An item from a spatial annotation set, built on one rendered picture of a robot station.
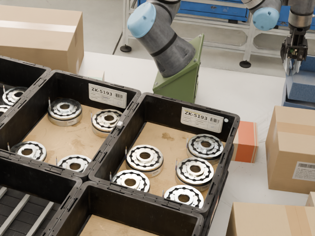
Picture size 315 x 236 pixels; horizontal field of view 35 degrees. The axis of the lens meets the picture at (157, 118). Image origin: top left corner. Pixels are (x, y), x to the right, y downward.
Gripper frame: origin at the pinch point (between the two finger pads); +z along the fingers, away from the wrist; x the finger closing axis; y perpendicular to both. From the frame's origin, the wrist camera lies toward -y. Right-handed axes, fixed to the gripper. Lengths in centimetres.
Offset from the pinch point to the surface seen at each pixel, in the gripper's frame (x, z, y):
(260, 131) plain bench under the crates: -8.6, 13.7, 19.1
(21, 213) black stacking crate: -68, -3, 83
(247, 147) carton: -13.2, 7.0, 36.5
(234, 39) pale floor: -23, 82, -175
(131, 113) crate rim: -47, -12, 50
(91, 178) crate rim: -51, -12, 77
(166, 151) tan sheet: -37, -1, 52
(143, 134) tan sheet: -45, -2, 46
